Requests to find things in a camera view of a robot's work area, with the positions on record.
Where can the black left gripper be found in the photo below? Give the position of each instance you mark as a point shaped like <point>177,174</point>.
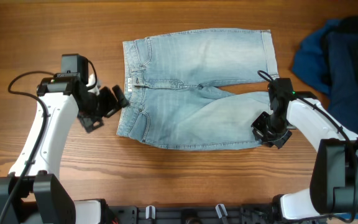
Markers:
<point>112,104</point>

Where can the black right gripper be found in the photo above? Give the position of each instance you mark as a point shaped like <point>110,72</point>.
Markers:
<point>258,131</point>

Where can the light blue denim shorts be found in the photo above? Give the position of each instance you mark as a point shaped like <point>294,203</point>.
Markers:
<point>174,84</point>

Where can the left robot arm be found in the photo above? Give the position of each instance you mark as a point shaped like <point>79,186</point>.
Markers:
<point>32,192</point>

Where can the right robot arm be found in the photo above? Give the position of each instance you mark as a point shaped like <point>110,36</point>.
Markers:
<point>333,190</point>

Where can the blue cloth garment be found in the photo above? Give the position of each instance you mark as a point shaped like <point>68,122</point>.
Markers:
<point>310,65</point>

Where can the dark navy garment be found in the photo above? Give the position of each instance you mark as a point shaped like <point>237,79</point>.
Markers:
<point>340,48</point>

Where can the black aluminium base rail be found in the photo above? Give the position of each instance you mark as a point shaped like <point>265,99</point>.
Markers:
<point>245,214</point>

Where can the right white rail clip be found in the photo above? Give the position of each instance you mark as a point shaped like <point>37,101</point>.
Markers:
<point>222,213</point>

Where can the white rail clip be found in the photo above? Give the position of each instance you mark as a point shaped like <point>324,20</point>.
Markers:
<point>222,213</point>
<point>150,212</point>

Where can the left white rail clip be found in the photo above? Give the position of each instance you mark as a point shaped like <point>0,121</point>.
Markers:
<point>150,212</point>

